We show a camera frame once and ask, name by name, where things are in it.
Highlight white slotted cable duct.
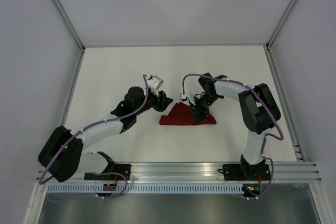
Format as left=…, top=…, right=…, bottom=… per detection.
left=47, top=183, right=243, bottom=194

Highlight aluminium front rail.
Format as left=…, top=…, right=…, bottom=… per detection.
left=36, top=161, right=322, bottom=183

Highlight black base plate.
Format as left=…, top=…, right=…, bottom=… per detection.
left=84, top=164, right=132, bottom=181
left=217, top=164, right=271, bottom=181

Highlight dark red cloth napkin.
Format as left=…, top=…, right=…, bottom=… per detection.
left=159, top=102, right=217, bottom=126

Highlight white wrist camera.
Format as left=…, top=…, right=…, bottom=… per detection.
left=143, top=73, right=164, bottom=97
left=180, top=90, right=195, bottom=105

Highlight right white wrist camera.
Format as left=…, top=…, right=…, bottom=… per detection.
left=180, top=90, right=195, bottom=105

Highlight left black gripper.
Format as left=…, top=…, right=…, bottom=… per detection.
left=134, top=88, right=173, bottom=116

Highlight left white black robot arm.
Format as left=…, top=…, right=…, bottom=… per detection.
left=38, top=87, right=173, bottom=184

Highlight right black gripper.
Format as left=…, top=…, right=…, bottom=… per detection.
left=189, top=93, right=221, bottom=124

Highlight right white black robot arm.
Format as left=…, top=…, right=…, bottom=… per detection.
left=181, top=73, right=284, bottom=181

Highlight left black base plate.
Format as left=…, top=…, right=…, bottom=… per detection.
left=84, top=164, right=132, bottom=181

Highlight aluminium frame post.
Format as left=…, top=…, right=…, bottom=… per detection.
left=51, top=0, right=85, bottom=52
left=264, top=0, right=299, bottom=50

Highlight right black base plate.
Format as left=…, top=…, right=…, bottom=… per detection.
left=217, top=164, right=271, bottom=181

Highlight left aluminium frame post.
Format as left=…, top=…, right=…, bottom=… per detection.
left=51, top=0, right=85, bottom=52

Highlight right aluminium frame post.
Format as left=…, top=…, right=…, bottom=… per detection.
left=264, top=0, right=299, bottom=50

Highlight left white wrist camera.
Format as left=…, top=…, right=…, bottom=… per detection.
left=143, top=73, right=164, bottom=97

